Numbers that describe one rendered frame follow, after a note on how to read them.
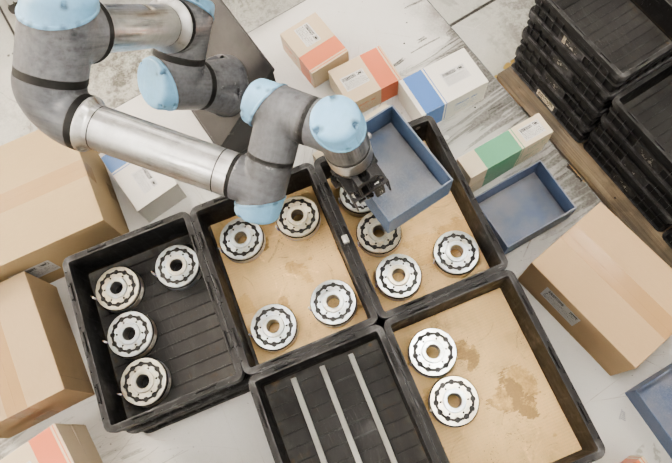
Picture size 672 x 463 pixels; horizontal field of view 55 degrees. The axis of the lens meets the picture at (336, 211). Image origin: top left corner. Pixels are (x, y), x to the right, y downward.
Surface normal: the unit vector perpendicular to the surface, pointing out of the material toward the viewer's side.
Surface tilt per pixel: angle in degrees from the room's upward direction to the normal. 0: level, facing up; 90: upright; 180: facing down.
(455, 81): 0
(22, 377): 0
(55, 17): 48
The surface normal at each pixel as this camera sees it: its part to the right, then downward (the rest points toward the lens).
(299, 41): -0.07, -0.34
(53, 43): 0.31, 0.44
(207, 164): -0.10, -0.10
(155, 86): -0.65, 0.25
